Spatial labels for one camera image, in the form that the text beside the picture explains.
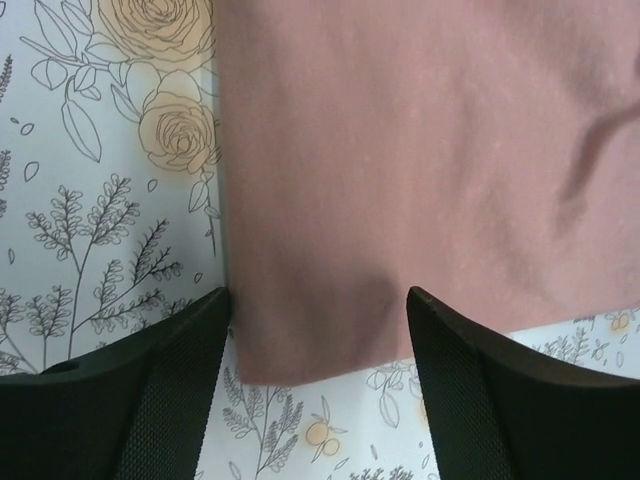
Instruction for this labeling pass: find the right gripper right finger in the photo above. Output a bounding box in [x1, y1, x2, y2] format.
[406, 287, 639, 480]

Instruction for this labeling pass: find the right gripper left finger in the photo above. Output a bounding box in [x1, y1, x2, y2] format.
[1, 288, 230, 480]

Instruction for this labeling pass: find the dusty pink printed t-shirt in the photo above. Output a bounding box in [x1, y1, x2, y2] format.
[215, 0, 639, 386]

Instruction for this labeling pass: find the floral patterned table mat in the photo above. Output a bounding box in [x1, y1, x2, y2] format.
[1, 1, 639, 479]

